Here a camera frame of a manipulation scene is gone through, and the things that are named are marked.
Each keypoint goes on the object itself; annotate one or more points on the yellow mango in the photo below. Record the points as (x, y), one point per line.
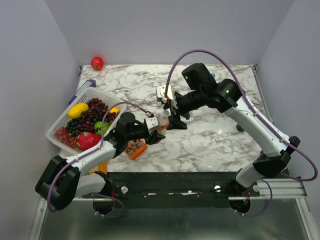
(76, 111)

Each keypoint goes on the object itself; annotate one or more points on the green toy fruit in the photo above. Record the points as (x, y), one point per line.
(101, 129)

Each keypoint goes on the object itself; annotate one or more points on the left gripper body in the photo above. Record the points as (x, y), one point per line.
(139, 133)

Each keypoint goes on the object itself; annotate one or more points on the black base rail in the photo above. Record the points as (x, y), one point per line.
(162, 190)

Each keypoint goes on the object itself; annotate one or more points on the white plastic basket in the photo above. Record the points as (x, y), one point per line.
(87, 94)

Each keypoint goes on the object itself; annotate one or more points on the light red grape bunch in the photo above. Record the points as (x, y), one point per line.
(65, 136)

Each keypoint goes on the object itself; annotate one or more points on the purple white box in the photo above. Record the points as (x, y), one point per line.
(88, 83)

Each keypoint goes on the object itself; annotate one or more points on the orange snack box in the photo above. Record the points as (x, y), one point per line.
(135, 149)

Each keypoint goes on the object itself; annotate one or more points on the orange juice bottle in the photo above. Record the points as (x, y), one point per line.
(163, 124)

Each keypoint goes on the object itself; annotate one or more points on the red apple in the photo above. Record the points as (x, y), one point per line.
(97, 63)

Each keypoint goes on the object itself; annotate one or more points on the yellow lemon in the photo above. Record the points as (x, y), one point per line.
(114, 110)

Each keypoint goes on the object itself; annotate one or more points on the yellow snack bag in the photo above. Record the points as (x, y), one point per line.
(102, 167)

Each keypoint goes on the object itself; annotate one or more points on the white green bottle cap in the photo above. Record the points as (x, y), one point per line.
(166, 113)

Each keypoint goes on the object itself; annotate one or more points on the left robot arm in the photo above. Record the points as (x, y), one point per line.
(59, 181)

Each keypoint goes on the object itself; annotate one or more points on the black blue grape bunch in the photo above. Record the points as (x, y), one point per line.
(73, 125)

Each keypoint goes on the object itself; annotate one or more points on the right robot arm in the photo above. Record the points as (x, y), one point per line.
(227, 98)

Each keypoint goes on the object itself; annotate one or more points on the black can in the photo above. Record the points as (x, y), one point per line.
(239, 128)

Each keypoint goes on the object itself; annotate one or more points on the dark purple grape bunch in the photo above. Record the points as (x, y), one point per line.
(95, 113)

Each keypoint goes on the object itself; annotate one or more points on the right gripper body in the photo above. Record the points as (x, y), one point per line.
(185, 103)

